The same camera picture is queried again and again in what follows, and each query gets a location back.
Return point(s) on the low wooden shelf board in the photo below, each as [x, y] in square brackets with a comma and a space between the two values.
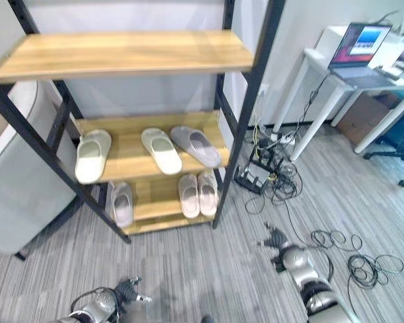
[161, 205]

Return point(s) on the cardboard box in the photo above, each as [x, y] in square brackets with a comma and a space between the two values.
[363, 117]

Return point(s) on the black router with antennas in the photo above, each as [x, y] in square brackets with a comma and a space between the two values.
[256, 170]

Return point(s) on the beige slipper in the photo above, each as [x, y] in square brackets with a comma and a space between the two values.
[189, 196]
[208, 193]

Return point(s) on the pale green slipper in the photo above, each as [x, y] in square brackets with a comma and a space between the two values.
[91, 155]
[161, 150]

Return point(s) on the grey slipper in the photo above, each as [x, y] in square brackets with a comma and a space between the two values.
[197, 145]
[122, 204]

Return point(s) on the white power strip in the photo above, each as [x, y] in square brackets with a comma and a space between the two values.
[283, 138]

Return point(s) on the open laptop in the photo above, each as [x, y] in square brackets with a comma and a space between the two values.
[360, 54]

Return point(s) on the white table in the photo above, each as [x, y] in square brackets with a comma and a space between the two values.
[326, 84]

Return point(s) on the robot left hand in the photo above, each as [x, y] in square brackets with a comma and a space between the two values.
[127, 290]

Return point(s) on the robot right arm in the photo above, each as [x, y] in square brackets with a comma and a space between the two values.
[306, 276]

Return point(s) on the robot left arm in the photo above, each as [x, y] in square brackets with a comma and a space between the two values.
[94, 305]

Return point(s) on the black metal shoe rack frame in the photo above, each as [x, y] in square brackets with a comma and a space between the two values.
[242, 101]

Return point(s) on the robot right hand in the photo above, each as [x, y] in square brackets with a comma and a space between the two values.
[273, 238]

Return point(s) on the black office chair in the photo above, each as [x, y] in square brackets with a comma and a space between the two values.
[400, 141]

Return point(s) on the wooden shelf board with slippers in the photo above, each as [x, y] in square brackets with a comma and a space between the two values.
[131, 151]

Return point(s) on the white box on table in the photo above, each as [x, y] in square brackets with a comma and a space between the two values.
[333, 40]

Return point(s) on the wide wooden shelf board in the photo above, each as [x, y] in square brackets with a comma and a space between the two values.
[121, 54]

